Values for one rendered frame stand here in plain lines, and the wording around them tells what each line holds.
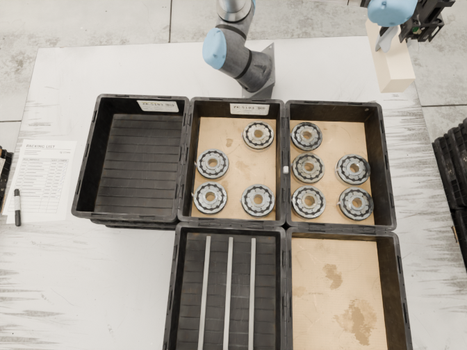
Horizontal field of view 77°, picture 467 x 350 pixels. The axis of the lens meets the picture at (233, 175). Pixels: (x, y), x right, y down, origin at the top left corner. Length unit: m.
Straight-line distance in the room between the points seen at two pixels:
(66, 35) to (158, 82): 1.51
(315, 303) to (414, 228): 0.47
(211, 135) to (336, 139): 0.42
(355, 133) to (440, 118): 1.35
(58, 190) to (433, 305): 1.34
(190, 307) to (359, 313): 0.47
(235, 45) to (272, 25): 1.43
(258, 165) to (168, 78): 0.58
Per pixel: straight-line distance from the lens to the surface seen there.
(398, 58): 0.92
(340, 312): 0.95
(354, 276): 0.97
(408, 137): 1.32
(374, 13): 0.64
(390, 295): 0.95
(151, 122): 1.08
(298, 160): 0.96
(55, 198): 1.26
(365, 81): 1.39
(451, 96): 2.53
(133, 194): 1.00
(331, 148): 1.04
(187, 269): 0.92
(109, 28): 2.66
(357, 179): 0.99
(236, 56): 1.08
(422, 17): 0.82
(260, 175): 0.96
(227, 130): 1.02
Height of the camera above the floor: 1.74
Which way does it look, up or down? 71 degrees down
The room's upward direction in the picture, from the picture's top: 3 degrees counter-clockwise
